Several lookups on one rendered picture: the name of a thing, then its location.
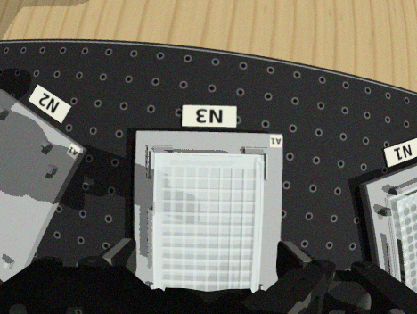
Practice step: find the grey flat plate with small posts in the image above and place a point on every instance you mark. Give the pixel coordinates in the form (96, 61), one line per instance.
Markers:
(37, 163)

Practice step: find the white well plate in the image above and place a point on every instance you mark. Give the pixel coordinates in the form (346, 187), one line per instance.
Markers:
(173, 234)

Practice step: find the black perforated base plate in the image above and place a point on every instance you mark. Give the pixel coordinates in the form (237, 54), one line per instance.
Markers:
(334, 128)

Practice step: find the white name plate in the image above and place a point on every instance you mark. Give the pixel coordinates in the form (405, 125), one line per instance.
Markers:
(209, 116)
(49, 103)
(402, 152)

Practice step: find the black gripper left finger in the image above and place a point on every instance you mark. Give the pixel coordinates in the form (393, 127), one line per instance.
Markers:
(110, 288)

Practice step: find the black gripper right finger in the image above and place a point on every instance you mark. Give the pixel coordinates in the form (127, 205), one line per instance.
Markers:
(330, 289)

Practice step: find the clear multi-well plate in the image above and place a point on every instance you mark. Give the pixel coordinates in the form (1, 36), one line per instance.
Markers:
(403, 234)

